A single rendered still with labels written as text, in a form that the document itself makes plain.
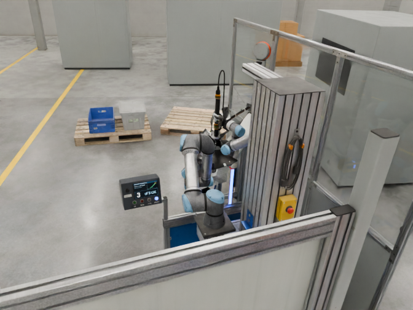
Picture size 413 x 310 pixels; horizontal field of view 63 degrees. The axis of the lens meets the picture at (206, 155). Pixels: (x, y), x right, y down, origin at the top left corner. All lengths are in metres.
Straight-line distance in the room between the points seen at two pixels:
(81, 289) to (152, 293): 0.17
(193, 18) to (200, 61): 0.97
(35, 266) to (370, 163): 3.29
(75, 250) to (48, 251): 0.25
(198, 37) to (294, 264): 7.42
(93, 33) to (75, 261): 7.16
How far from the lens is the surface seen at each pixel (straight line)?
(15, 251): 3.95
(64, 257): 3.70
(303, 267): 0.99
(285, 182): 1.75
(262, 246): 0.79
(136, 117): 5.59
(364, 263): 2.72
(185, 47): 8.15
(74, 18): 9.82
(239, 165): 3.18
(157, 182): 2.32
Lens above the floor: 2.50
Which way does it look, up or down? 29 degrees down
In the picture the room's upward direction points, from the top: 2 degrees clockwise
